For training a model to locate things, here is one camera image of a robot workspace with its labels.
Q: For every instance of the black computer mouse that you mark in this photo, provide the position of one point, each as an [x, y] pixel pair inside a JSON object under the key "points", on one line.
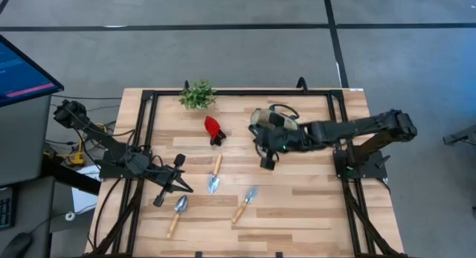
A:
{"points": [[15, 247]]}

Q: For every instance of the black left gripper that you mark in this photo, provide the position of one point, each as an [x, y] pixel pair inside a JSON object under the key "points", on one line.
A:
{"points": [[160, 174]]}

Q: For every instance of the black frame clamp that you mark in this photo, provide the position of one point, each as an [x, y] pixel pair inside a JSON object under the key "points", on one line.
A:
{"points": [[302, 79], [186, 86], [279, 255], [199, 255]]}

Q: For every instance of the red black gardening glove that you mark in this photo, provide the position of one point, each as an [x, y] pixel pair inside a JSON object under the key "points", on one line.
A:
{"points": [[212, 127]]}

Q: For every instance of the black metal table frame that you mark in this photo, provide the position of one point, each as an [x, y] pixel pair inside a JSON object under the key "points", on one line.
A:
{"points": [[241, 92]]}

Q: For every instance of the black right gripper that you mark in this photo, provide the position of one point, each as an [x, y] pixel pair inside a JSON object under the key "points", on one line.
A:
{"points": [[290, 141]]}

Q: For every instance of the cream green canvas garden bag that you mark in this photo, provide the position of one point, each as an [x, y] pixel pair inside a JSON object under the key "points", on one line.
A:
{"points": [[262, 118]]}

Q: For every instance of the black keyboard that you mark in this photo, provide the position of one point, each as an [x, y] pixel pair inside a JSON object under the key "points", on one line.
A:
{"points": [[5, 209]]}

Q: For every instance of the blue computer monitor screen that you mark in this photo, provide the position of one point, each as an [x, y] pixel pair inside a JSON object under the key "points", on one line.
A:
{"points": [[22, 76]]}

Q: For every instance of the grey computer cabinet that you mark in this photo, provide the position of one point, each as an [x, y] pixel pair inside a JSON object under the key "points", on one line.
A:
{"points": [[22, 139]]}

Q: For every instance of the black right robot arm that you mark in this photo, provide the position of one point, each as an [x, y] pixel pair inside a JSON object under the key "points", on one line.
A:
{"points": [[353, 128]]}

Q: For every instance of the black cart leg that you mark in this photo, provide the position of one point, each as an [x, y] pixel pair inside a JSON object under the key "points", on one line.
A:
{"points": [[70, 178]]}

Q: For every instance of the green plant in white pot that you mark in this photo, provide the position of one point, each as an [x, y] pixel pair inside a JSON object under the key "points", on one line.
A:
{"points": [[197, 96]]}

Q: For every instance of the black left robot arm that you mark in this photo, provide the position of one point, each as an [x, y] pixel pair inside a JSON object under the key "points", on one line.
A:
{"points": [[93, 133]]}

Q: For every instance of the grey metal stand leg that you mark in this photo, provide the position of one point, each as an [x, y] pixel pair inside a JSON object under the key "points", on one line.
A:
{"points": [[465, 135]]}

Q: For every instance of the white paper sheet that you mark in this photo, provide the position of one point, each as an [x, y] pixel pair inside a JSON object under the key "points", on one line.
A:
{"points": [[83, 198]]}

